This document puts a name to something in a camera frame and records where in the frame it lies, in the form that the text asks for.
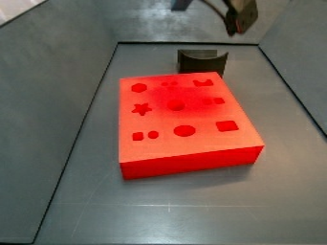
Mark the blue arch object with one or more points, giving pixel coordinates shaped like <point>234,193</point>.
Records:
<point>181,5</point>

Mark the black curved fixture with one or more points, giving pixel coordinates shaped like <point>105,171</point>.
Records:
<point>197,61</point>

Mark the red shape-sorter block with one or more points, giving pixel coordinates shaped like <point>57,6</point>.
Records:
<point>182,124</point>

